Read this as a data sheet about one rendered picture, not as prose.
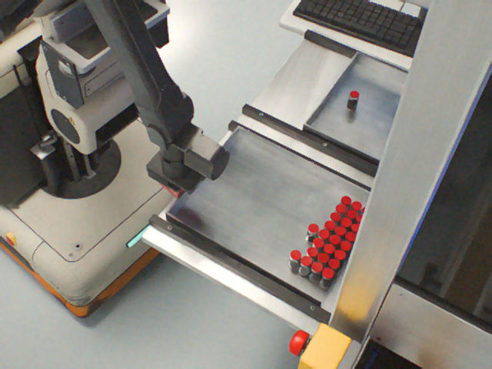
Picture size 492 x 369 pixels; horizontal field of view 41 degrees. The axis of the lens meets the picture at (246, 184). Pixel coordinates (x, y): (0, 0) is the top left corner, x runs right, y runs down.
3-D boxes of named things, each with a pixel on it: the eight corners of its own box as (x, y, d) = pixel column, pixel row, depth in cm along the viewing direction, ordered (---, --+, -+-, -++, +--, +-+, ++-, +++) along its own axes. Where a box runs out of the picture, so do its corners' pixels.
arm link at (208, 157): (175, 86, 111) (144, 124, 108) (231, 118, 107) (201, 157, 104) (184, 124, 121) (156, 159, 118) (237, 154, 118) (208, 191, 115)
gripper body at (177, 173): (190, 197, 122) (188, 174, 116) (145, 172, 125) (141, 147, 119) (210, 173, 125) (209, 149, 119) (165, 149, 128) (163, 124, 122)
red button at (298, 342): (317, 345, 106) (320, 335, 103) (305, 366, 104) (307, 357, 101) (297, 333, 107) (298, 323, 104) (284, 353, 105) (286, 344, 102)
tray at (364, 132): (493, 122, 147) (498, 111, 144) (449, 205, 134) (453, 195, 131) (354, 62, 156) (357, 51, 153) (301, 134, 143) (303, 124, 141)
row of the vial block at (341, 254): (370, 221, 131) (375, 209, 127) (327, 291, 122) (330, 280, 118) (360, 217, 131) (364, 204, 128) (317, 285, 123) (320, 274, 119)
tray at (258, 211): (380, 208, 133) (384, 199, 130) (318, 310, 120) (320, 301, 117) (237, 136, 143) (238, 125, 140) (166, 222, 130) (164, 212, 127)
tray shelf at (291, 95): (497, 113, 151) (500, 108, 149) (363, 368, 116) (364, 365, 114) (311, 33, 164) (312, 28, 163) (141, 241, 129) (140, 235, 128)
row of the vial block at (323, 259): (360, 216, 131) (364, 204, 128) (317, 285, 123) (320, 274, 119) (350, 211, 132) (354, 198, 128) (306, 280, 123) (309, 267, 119)
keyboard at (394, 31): (452, 33, 174) (455, 26, 172) (436, 67, 167) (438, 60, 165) (313, -15, 184) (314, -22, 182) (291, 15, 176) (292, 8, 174)
